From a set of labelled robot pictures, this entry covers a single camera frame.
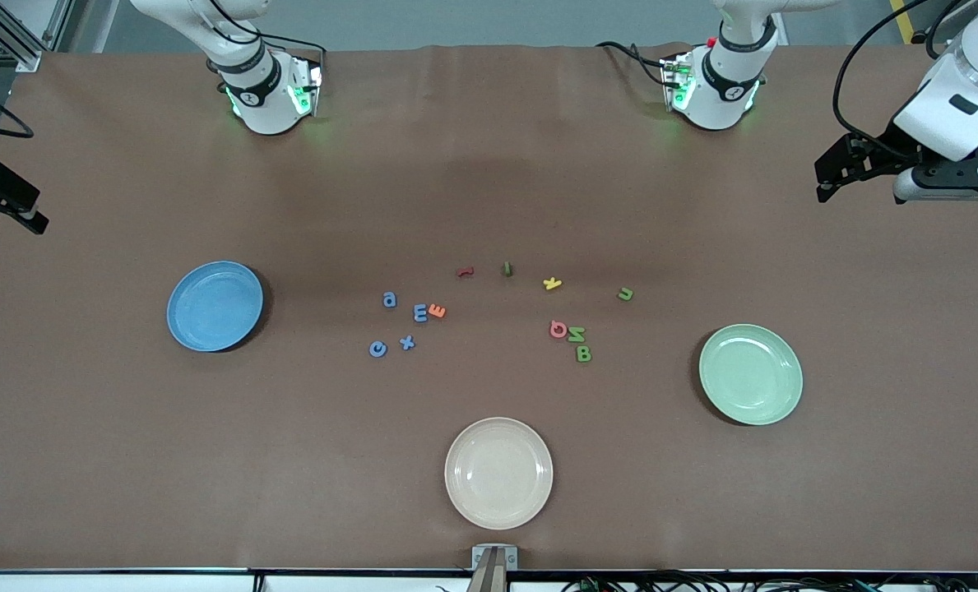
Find blue plate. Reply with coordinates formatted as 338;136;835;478
166;261;265;354

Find green plate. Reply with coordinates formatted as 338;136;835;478
698;323;804;427

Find table cover sheet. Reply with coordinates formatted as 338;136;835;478
0;43;978;572

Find beige plate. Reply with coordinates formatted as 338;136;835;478
444;417;554;530

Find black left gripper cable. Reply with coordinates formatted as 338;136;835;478
832;0;971;161

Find aluminium frame profile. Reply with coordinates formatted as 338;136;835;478
0;0;86;71

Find black base cable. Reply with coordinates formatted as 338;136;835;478
201;0;327;79
596;39;672;87

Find white table edge rail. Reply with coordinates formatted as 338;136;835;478
0;570;978;592

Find bundle of cables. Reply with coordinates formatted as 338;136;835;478
559;570;978;592

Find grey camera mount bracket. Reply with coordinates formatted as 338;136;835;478
468;544;519;592

